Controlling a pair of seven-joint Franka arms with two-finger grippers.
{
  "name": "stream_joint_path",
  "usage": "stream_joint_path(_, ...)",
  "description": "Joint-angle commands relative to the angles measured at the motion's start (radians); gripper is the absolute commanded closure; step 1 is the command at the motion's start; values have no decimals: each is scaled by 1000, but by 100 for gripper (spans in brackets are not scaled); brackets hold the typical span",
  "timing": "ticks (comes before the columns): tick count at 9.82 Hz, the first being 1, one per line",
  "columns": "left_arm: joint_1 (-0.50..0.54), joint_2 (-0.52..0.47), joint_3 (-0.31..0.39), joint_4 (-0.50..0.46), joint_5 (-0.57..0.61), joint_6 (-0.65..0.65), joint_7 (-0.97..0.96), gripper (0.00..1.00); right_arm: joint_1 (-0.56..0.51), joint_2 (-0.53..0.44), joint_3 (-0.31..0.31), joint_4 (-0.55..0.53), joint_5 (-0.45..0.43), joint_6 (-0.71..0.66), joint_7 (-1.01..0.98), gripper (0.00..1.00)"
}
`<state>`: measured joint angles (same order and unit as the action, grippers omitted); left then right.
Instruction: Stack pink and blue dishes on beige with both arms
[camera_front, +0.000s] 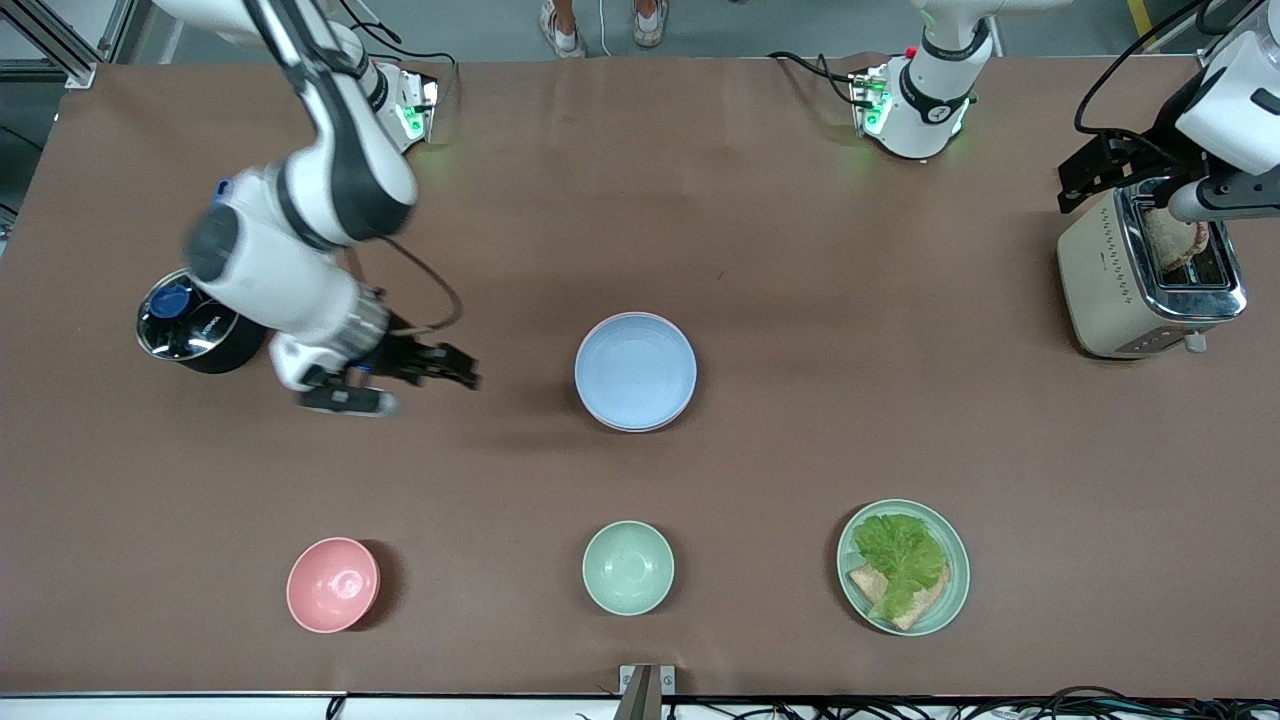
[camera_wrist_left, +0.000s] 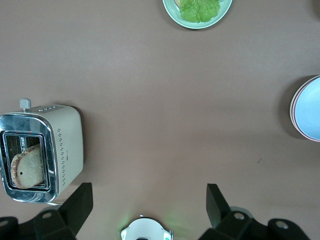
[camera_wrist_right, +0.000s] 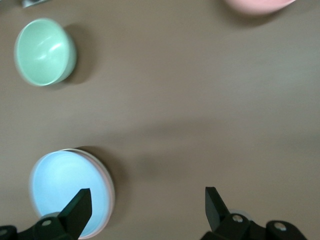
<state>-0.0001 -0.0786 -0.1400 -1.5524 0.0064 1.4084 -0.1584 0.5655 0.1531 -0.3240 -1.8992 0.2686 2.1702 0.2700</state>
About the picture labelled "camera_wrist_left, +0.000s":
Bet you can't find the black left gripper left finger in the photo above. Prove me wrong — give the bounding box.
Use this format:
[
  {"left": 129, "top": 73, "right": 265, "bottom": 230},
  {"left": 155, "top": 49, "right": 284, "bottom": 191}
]
[{"left": 32, "top": 182, "right": 94, "bottom": 240}]

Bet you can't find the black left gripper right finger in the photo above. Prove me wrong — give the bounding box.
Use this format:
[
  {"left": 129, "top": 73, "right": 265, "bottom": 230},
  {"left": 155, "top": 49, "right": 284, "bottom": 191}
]
[{"left": 199, "top": 183, "right": 268, "bottom": 240}]

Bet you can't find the light blue plate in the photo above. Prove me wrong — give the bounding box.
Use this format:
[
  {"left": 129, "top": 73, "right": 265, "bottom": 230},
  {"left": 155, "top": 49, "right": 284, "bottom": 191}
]
[{"left": 294, "top": 76, "right": 320, "bottom": 141}]

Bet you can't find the round bread slice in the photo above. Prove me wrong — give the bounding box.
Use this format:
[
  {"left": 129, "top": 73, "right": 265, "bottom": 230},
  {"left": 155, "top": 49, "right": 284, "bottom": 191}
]
[{"left": 10, "top": 143, "right": 45, "bottom": 190}]

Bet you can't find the beige and chrome toaster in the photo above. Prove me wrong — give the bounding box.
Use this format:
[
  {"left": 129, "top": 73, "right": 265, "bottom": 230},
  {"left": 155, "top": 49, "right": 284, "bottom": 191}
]
[{"left": 0, "top": 97, "right": 85, "bottom": 204}]

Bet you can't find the beige plate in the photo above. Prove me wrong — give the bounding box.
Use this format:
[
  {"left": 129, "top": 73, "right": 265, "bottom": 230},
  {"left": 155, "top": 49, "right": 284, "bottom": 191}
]
[{"left": 289, "top": 74, "right": 320, "bottom": 143}]

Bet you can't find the green lettuce leaf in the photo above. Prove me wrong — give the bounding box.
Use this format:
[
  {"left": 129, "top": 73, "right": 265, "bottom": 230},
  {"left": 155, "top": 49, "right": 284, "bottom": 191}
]
[{"left": 179, "top": 0, "right": 221, "bottom": 24}]

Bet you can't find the green plate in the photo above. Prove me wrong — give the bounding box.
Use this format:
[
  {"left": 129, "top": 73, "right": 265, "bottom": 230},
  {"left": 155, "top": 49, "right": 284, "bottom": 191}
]
[{"left": 162, "top": 0, "right": 234, "bottom": 30}]

